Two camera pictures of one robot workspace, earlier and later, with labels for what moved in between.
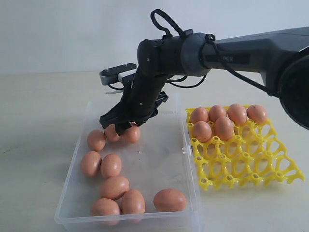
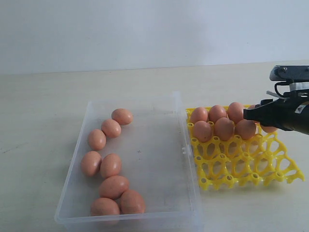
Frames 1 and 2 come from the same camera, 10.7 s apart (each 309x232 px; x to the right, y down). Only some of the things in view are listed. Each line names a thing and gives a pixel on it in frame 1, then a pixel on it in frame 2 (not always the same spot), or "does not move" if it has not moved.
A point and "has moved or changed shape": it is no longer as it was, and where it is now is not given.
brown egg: (169, 200) to (268, 129)
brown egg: (133, 134) has moved or changed shape
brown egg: (223, 128) does not move
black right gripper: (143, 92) to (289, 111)
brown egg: (199, 114) does not move
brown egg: (203, 131) does not move
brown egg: (91, 164) does not move
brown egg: (110, 166) does not move
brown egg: (113, 187) does not move
